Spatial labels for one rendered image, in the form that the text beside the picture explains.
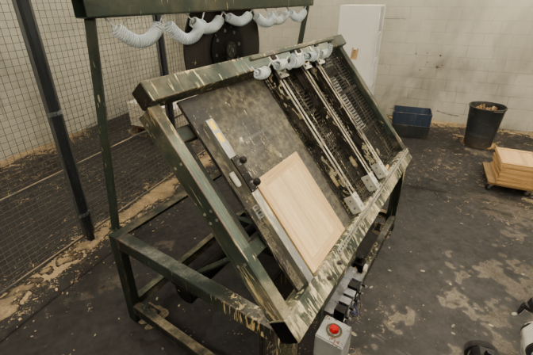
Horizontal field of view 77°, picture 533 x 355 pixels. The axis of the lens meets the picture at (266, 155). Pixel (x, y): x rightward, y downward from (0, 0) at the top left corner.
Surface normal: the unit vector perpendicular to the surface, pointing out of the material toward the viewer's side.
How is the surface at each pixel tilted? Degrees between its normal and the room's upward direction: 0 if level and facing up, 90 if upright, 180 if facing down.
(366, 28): 90
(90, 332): 0
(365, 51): 90
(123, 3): 90
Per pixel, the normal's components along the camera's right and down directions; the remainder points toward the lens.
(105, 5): 0.84, 0.23
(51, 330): 0.00, -0.90
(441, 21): -0.41, 0.40
